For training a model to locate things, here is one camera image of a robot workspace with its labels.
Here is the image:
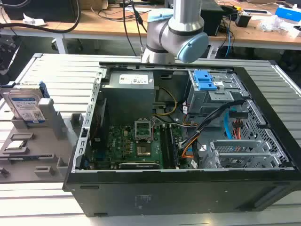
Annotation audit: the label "blue and white carton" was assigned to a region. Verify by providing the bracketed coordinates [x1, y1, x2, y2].
[274, 4, 301, 22]

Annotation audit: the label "black PC case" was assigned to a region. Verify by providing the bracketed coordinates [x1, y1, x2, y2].
[62, 61, 301, 218]

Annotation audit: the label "grey power supply unit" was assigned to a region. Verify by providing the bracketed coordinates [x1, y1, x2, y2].
[100, 70, 156, 121]

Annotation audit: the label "grey metal drive cage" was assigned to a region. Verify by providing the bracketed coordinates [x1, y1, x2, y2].
[186, 70, 250, 116]

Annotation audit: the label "grey parts rack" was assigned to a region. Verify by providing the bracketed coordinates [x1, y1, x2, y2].
[0, 97, 84, 184]

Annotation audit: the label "black wire bundle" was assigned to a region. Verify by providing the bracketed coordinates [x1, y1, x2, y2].
[178, 99, 246, 149]

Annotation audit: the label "light blue data wire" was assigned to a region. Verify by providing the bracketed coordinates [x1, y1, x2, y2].
[224, 110, 234, 142]

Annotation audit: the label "silver CPU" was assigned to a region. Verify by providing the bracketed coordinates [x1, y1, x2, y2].
[5, 140, 27, 151]

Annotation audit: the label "blue cable at desk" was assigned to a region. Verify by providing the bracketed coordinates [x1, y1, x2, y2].
[224, 13, 234, 57]

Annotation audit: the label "blue drive latch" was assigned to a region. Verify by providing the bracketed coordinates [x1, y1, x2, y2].
[193, 70, 218, 91]

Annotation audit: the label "wooden desk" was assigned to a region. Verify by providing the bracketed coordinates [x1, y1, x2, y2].
[0, 7, 301, 51]

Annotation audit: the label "tall black box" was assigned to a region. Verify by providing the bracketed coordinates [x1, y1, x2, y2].
[199, 0, 224, 37]

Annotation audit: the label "clear plastic bag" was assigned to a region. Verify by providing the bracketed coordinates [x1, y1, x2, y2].
[258, 15, 285, 32]

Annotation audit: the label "CPU socket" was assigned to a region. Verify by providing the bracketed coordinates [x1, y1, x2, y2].
[133, 117, 154, 143]

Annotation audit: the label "square chipset heatsink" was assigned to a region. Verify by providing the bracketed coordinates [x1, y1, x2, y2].
[135, 145, 151, 157]

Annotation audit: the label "grey metal disk bay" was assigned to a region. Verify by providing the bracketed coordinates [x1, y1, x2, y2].
[201, 139, 284, 169]

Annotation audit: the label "black flat wire connector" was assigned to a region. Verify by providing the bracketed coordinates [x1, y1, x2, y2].
[229, 110, 249, 120]

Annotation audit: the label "green motherboard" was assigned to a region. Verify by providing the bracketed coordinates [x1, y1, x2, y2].
[90, 124, 187, 170]

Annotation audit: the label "yellow and black wires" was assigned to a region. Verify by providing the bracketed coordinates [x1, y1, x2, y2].
[152, 86, 179, 117]

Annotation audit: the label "black graphics card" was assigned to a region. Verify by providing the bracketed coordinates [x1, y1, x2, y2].
[118, 161, 161, 170]

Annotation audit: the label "crumpled white paper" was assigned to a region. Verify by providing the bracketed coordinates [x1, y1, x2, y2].
[22, 12, 48, 27]

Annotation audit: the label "orange and red power wire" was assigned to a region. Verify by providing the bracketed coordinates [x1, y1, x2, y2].
[231, 119, 244, 142]

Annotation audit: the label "hard disk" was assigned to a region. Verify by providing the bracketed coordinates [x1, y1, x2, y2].
[0, 81, 50, 125]

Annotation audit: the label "black RAM sticks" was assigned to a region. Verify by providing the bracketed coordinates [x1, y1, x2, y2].
[163, 126, 180, 169]

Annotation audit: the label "black computer housing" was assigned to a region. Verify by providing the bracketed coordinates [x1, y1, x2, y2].
[4, 0, 80, 24]

